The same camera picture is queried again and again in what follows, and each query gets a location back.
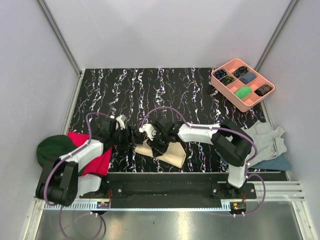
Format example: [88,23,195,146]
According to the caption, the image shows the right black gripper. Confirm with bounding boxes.
[146,132,171,158]

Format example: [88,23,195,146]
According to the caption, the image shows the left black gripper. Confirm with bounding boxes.
[110,125,143,151]

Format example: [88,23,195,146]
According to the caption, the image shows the beige cloth napkin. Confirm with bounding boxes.
[134,140,187,169]

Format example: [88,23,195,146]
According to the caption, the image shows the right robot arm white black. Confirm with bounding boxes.
[139,118,254,199]

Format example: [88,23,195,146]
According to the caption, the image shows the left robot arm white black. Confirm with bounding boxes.
[35,115,136,207]

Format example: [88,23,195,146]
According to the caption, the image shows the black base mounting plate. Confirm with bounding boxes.
[79,172,257,200]

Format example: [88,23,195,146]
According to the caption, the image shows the red folded cloth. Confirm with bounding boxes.
[67,131,113,176]

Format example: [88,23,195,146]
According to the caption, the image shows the dark green baseball cap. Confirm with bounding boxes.
[36,135,77,168]

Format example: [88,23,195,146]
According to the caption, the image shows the blue patterned rolled sock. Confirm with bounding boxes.
[214,69,228,80]

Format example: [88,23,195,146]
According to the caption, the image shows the yellow patterned rolled sock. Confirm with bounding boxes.
[220,75,235,86]

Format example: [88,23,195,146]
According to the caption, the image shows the pink divided tray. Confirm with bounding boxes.
[210,58,275,112]

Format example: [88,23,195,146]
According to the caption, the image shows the green rolled sock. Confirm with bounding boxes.
[234,86,252,100]

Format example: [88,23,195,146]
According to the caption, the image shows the grey t-shirt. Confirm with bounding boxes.
[241,121,287,166]

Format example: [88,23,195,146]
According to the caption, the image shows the grey-blue rolled sock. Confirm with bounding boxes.
[239,72,257,85]

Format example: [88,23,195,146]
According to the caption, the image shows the dark multicolour rolled sock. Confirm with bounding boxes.
[233,66,249,79]

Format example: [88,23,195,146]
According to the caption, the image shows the dark brown rolled sock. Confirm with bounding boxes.
[254,84,273,97]

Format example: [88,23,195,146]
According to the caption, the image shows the blue folded cloth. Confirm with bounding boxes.
[217,149,293,172]

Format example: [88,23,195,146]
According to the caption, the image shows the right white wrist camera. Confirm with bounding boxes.
[139,123,157,141]

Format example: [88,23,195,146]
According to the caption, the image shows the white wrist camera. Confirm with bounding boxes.
[110,114,126,130]
[139,123,157,141]

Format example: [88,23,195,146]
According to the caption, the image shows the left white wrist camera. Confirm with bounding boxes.
[110,114,126,130]

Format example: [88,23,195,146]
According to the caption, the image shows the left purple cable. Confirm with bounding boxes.
[43,112,117,238]

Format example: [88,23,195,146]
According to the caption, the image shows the purple cable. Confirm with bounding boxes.
[141,106,266,217]
[43,112,117,238]

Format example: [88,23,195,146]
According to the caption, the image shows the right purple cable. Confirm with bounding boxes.
[141,106,266,217]

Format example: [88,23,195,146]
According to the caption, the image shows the aluminium frame rail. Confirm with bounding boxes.
[36,0,82,77]

